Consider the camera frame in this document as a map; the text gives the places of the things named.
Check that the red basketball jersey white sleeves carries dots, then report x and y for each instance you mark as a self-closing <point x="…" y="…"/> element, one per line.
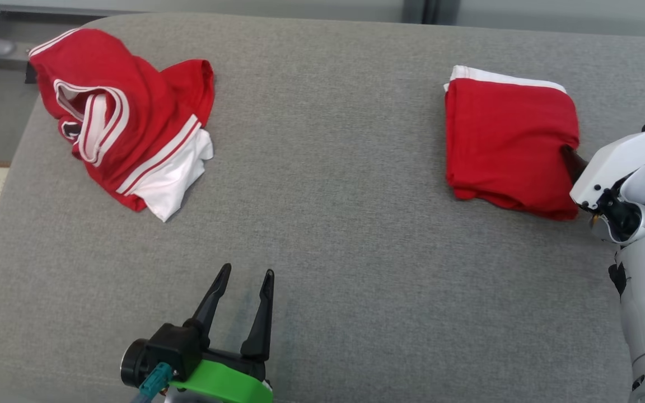
<point x="132" y="112"/>

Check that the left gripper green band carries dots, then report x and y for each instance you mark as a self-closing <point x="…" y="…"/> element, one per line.
<point x="221" y="383"/>

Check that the dark window frame post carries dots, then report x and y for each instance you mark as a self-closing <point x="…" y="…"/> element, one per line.
<point x="429" y="10"/>

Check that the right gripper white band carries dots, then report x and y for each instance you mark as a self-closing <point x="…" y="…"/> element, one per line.
<point x="619" y="159"/>

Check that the grey fabric sofa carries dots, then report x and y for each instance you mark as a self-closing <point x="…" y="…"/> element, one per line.
<point x="328" y="224"/>

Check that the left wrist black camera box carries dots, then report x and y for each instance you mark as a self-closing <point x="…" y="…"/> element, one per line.
<point x="160" y="350"/>

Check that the red shorts white trim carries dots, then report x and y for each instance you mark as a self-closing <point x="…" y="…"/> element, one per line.
<point x="507" y="145"/>

